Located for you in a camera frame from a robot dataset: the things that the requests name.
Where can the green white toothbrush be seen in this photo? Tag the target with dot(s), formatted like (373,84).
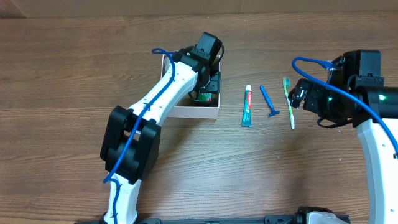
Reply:
(286,85)

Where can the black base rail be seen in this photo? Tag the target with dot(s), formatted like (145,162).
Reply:
(268,219)

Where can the green Colgate toothpaste tube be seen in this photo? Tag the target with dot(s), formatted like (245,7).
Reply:
(247,111)

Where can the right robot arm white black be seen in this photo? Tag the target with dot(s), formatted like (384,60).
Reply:
(350,90)

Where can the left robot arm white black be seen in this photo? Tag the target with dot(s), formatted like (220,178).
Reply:
(131,141)

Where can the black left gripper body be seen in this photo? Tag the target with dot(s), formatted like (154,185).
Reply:
(204,81)

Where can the green Dettol soap packet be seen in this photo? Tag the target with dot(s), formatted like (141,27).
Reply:
(204,99)

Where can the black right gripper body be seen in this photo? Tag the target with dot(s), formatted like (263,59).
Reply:
(326,102)

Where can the open white cardboard box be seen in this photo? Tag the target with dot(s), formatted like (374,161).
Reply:
(186,107)

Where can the blue disposable razor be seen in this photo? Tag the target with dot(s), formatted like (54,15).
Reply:
(269,102)

